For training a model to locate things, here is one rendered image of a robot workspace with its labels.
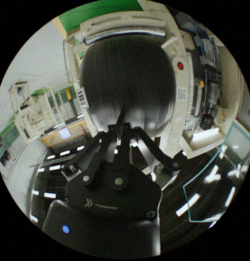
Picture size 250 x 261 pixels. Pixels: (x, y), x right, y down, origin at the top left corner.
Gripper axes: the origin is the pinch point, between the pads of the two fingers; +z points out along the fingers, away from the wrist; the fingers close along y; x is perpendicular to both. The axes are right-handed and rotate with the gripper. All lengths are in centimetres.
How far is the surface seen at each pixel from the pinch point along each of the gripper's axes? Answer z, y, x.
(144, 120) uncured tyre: 4.3, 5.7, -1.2
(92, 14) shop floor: 50, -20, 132
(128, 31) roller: 11.6, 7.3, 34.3
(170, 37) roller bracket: 10.3, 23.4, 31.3
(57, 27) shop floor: 38, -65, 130
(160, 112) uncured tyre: 3.4, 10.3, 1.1
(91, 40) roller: 11.7, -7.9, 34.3
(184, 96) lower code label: 23.2, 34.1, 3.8
